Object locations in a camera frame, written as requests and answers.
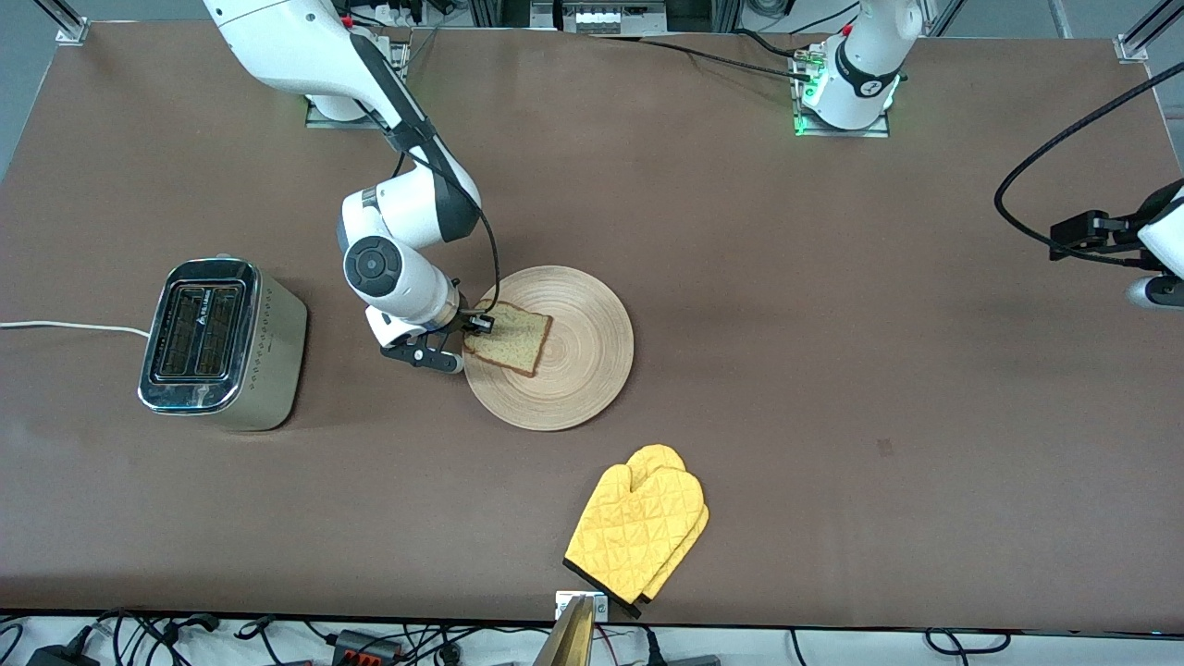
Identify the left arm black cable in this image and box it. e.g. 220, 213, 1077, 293
994, 60, 1184, 271

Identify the white toaster power cord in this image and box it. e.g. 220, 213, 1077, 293
0, 320, 152, 339

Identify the grey electrical box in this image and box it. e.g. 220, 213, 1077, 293
555, 0, 669, 36

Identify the small metal table bracket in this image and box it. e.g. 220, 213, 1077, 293
555, 592, 610, 623

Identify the round wooden plate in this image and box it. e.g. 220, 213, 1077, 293
462, 265, 635, 432

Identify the gold camera mount bar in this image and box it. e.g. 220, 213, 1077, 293
535, 594, 595, 666

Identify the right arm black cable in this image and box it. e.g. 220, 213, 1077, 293
365, 102, 502, 315

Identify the brown bread slice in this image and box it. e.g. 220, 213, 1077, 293
462, 301, 554, 378

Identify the yellow quilted oven mitt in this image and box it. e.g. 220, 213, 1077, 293
627, 444, 711, 619
563, 465, 706, 602

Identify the black orange connector block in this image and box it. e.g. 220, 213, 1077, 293
331, 629, 404, 663

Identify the long black table cable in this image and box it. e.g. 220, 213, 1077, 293
592, 33, 815, 82

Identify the white power strip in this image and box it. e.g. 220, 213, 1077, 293
351, 0, 436, 29

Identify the black cable loop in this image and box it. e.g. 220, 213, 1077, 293
925, 627, 1011, 656

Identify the silver two-slot toaster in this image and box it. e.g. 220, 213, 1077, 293
137, 256, 309, 433

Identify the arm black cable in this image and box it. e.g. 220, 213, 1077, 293
365, 102, 502, 315
994, 60, 1184, 271

